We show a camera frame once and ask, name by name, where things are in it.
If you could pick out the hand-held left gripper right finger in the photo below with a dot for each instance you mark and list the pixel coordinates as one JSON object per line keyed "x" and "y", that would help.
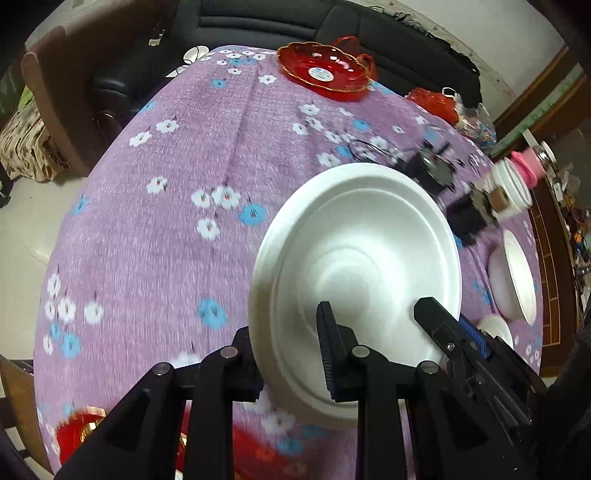
{"x": 328, "y": 350}

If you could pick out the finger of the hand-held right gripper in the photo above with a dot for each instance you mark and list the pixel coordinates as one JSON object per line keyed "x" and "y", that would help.
{"x": 436, "y": 323}
{"x": 473, "y": 337}

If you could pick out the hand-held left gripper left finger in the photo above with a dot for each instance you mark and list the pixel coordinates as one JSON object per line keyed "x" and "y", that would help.
{"x": 244, "y": 369}

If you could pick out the large white foam bowl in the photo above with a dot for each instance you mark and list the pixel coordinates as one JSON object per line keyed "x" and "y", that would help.
{"x": 515, "y": 272}

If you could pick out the white foam plate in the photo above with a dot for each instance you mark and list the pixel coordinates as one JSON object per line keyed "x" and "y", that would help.
{"x": 360, "y": 277}

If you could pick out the small white foam bowl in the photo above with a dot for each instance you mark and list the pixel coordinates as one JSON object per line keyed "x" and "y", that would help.
{"x": 496, "y": 327}

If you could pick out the black grinder with brown top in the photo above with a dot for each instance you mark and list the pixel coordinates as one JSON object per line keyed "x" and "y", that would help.
{"x": 475, "y": 212}

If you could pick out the wooden cabinet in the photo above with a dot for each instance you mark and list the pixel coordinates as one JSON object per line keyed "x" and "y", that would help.
{"x": 558, "y": 230}

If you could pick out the purple floral tablecloth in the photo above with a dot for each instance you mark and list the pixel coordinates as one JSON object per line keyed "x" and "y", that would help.
{"x": 161, "y": 254}

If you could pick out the pink knit-covered thermos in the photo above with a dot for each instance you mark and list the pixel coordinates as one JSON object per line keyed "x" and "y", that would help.
{"x": 526, "y": 166}

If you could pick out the red dish with gold rim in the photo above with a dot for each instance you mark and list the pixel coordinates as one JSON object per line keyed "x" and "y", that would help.
{"x": 76, "y": 436}

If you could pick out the clear bag of colourful things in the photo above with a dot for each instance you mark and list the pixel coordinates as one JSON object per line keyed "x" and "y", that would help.
{"x": 478, "y": 122}

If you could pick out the red plastic bag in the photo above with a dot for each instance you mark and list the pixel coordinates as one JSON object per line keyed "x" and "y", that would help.
{"x": 431, "y": 104}

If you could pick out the wooden chair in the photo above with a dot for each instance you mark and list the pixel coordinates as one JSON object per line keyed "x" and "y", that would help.
{"x": 23, "y": 410}

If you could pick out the red glass dish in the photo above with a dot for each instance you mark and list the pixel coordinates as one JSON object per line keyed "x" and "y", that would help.
{"x": 323, "y": 69}

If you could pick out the patterned beige cloth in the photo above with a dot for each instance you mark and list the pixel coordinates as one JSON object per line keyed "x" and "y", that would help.
{"x": 27, "y": 147}

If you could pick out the small white paper bowl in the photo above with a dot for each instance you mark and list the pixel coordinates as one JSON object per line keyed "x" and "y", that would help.
{"x": 196, "y": 54}

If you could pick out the black sofa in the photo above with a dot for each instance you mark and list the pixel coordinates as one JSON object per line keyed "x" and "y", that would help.
{"x": 277, "y": 23}

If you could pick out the brown chair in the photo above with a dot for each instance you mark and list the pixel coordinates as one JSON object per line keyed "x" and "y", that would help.
{"x": 60, "y": 83}

